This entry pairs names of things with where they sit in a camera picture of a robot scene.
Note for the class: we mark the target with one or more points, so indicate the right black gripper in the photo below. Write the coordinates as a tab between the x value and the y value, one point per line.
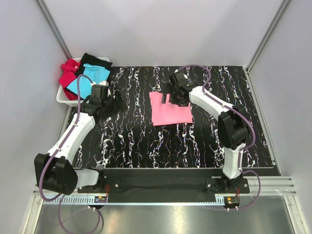
180	103

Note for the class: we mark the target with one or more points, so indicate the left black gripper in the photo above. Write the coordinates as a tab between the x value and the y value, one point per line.
120	105

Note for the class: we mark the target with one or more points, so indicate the pink t shirt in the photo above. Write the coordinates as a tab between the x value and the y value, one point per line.
168	114

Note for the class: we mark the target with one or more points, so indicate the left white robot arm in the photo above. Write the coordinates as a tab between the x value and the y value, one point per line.
54	170

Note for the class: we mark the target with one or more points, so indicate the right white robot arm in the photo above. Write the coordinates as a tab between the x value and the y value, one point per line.
235	132

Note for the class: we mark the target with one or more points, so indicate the cyan t shirt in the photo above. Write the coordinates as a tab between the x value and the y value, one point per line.
97	74

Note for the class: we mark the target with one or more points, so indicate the black t shirt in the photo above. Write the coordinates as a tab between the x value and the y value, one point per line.
92	60

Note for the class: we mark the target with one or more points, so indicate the white plastic basket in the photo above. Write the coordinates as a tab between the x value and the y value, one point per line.
62	98

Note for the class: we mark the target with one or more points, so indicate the red t shirt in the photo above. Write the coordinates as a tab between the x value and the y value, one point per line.
69	68

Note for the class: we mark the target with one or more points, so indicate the left control board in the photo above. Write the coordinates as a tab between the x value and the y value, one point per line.
100	199

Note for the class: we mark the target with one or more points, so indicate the control board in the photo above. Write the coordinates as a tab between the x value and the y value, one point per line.
232	200
100	199

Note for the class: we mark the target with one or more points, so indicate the right control board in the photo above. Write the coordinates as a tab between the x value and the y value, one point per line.
232	200

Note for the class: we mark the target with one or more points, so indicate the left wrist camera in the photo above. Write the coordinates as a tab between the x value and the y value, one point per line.
103	83

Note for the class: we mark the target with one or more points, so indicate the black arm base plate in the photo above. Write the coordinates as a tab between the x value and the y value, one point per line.
159	196

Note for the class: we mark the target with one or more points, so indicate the white slotted cable duct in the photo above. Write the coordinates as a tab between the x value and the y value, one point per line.
81	199

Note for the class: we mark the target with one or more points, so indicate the aluminium frame rail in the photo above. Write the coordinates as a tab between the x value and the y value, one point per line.
265	185

